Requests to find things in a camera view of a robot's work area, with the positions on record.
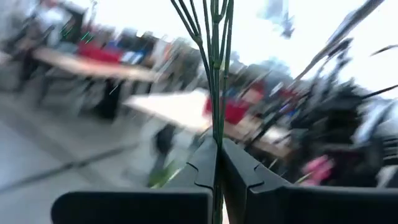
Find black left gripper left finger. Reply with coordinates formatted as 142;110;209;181
50;138;218;224

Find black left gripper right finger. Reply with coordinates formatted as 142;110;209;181
221;138;398;224

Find long wooden room table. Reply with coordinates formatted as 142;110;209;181
30;46;158;83

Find green flower stems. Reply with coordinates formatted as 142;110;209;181
170;0;235;224

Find large red plastic bin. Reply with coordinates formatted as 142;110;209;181
203;95;250;126

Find pink flower spray green stem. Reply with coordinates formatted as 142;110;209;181
300;154;336;187

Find small red plastic bin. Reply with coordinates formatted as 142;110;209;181
76;41;123;64

